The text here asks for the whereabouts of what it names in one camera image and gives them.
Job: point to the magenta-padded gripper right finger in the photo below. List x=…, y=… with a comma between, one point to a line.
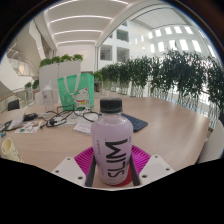
x=155, y=168

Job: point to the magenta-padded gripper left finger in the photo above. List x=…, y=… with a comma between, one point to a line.
x=70, y=170

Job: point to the lilac drink bottle black cap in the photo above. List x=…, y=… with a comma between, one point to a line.
x=111, y=146

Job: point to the white paper packet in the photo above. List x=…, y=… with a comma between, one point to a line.
x=83, y=127

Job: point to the colourful sticker sheet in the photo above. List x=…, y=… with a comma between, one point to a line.
x=28, y=127

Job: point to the pale yellow mug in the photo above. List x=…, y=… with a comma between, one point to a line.
x=10, y=150

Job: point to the open white magazine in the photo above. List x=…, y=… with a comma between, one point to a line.
x=16, y=121

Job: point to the clear shaker bottle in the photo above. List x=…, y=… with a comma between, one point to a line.
x=47, y=98

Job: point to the green tote bag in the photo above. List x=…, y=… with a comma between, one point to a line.
x=71, y=88

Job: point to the row of green hedge plants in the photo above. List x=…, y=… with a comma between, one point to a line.
x=166, y=76

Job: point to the potted green plant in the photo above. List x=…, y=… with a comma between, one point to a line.
x=31, y=84

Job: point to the tall white cabinet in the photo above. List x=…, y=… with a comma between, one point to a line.
x=50, y=75

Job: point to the green plants on cabinet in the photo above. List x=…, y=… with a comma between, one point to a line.
x=61, y=59

